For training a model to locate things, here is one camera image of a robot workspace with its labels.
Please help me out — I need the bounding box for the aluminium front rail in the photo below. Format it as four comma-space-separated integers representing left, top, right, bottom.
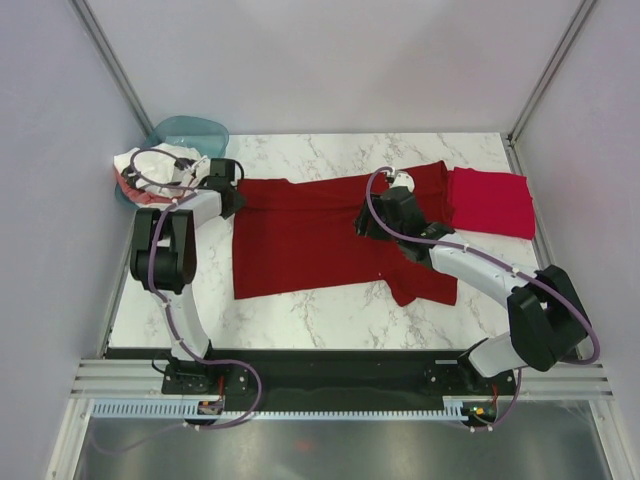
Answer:
70, 359, 613, 401

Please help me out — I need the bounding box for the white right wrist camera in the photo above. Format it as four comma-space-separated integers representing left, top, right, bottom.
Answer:
386, 170, 415, 192

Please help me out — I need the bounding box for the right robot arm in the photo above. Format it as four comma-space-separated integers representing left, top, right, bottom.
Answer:
355, 187, 595, 394

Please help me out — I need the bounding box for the light blue cable duct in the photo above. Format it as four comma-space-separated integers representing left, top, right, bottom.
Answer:
91, 399, 468, 421

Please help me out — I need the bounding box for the dark red t-shirt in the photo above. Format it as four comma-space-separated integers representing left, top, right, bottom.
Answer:
232, 175, 457, 307

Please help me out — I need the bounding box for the white patterned t-shirt pile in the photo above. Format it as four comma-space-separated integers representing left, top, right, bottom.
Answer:
112, 143, 210, 206

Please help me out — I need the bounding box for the folded bright red t-shirt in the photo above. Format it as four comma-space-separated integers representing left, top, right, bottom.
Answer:
447, 167, 536, 240

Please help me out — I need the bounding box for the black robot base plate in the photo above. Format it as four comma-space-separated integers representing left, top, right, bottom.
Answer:
162, 349, 515, 412

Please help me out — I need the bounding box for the aluminium frame post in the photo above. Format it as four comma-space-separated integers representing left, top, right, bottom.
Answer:
69, 0, 154, 135
503, 0, 599, 148

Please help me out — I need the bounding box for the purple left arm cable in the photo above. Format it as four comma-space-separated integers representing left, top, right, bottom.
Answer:
92, 148, 266, 454

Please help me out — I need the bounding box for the left aluminium frame post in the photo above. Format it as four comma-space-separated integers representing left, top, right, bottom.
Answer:
69, 0, 154, 135

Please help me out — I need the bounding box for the right aluminium frame post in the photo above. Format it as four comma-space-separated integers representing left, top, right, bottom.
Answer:
503, 0, 599, 148

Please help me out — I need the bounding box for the teal plastic basket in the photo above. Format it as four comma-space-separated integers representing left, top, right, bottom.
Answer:
115, 116, 229, 208

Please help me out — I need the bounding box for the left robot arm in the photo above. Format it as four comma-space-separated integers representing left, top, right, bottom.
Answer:
129, 148, 246, 393

